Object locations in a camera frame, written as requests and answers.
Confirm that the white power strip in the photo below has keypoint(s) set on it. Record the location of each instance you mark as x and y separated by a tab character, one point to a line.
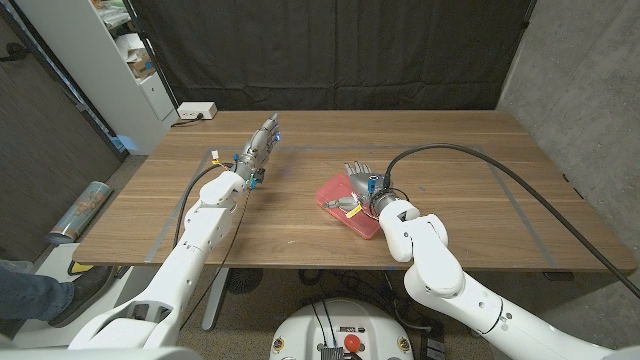
196	110

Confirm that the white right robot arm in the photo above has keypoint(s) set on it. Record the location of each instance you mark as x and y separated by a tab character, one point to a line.
450	290

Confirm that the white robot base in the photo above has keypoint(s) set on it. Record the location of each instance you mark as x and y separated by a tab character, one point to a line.
300	330

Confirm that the red emergency stop button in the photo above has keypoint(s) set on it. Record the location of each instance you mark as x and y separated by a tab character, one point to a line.
352	342

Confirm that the white shelf cabinet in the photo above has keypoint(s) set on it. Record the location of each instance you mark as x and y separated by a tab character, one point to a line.
95	65

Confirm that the grey table leg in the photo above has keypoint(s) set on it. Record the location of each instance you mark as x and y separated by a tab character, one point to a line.
215	300

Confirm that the cardboard box with blue tape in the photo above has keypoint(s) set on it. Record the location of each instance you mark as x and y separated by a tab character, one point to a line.
142	65

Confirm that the person's leg in jeans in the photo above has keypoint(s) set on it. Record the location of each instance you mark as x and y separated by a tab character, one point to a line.
30	297

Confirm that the pink plastic pencil case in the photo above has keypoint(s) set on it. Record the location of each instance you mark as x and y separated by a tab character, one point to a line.
336	189

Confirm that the round black fan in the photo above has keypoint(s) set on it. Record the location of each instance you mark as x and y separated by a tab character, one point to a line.
244	280

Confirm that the dark grey shoe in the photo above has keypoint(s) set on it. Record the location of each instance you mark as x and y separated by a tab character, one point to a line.
85	287

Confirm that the white paper stack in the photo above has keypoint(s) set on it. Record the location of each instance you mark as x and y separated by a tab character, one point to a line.
129	45

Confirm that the black fabric curtain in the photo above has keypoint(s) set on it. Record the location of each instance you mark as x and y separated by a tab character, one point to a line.
330	50

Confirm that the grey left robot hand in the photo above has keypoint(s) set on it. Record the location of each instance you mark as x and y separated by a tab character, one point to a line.
257	150

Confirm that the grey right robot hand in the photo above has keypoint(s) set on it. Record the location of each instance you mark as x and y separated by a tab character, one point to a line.
365	187

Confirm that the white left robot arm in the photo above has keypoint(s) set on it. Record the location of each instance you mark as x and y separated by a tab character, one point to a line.
180	275

